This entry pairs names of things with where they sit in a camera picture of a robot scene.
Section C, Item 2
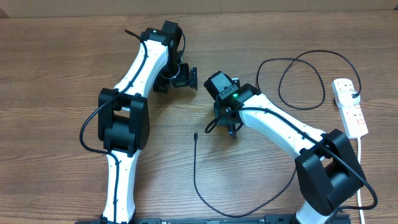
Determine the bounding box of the black USB charging cable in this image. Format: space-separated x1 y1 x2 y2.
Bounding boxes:
193 50 362 218

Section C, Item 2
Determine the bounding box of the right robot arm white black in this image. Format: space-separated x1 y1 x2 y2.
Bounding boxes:
204 71 366 223

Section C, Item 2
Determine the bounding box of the white charger plug adapter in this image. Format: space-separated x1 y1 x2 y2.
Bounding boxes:
335 90 361 108

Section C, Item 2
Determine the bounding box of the white power strip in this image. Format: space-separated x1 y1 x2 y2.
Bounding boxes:
331 78 368 139

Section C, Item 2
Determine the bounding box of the white power strip cord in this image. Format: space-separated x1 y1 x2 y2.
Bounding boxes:
356 137 366 224

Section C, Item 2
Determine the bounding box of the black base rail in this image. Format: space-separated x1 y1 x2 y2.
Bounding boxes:
75 214 351 224

